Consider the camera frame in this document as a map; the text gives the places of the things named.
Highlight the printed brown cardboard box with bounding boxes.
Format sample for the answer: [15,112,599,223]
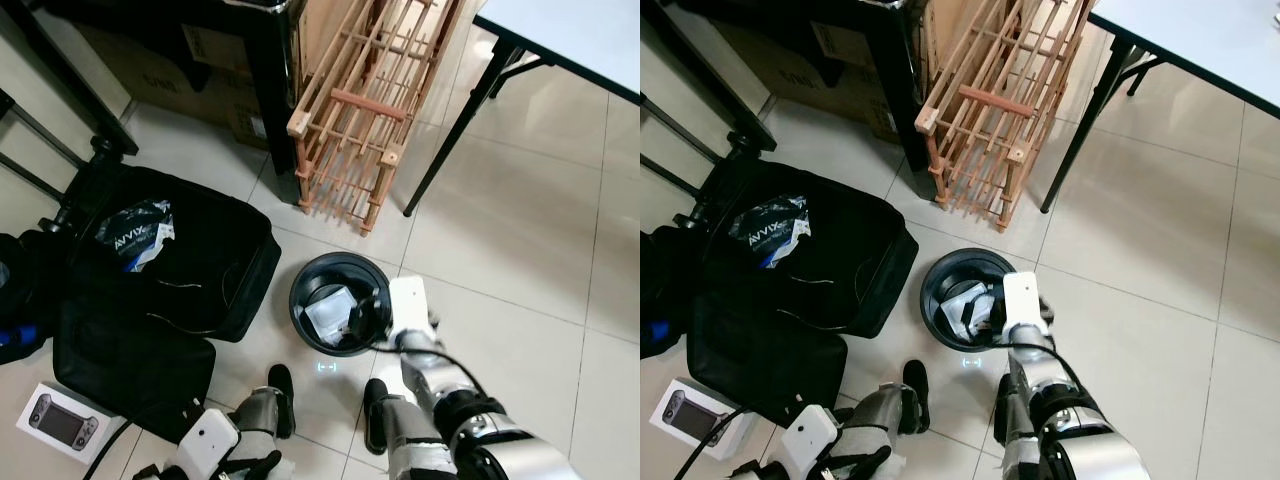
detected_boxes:
[715,20,901,141]
[75,22,269,151]

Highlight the black metal shelf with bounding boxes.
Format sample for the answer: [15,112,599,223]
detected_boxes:
[0,0,306,206]
[640,0,936,196]

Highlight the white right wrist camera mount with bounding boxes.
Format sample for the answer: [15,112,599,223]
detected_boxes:
[1002,271,1046,346]
[387,276,433,351]

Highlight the black metal stand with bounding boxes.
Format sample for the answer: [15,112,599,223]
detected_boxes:
[640,85,776,226]
[0,88,141,236]

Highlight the grey folding table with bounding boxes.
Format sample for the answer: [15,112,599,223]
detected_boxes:
[403,0,641,218]
[1040,0,1280,214]

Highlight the black fabric suitcase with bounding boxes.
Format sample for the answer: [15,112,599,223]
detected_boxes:
[690,160,919,426]
[52,165,283,441]

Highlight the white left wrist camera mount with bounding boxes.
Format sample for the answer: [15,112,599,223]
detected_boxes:
[175,408,241,471]
[780,405,839,479]

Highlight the white game console box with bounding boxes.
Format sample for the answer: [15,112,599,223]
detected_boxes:
[650,377,756,461]
[15,383,116,464]

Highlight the black blue backpack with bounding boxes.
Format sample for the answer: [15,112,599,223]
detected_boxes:
[0,232,71,366]
[640,225,706,359]

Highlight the wooden slatted rack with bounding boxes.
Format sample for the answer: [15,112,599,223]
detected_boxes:
[915,0,1096,233]
[287,0,461,236]

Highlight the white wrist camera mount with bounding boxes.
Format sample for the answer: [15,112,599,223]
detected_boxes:
[387,276,433,351]
[1002,271,1046,346]
[780,405,839,479]
[175,408,241,471]

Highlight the printed black plastic bag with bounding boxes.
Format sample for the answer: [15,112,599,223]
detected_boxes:
[95,198,179,273]
[728,195,813,271]

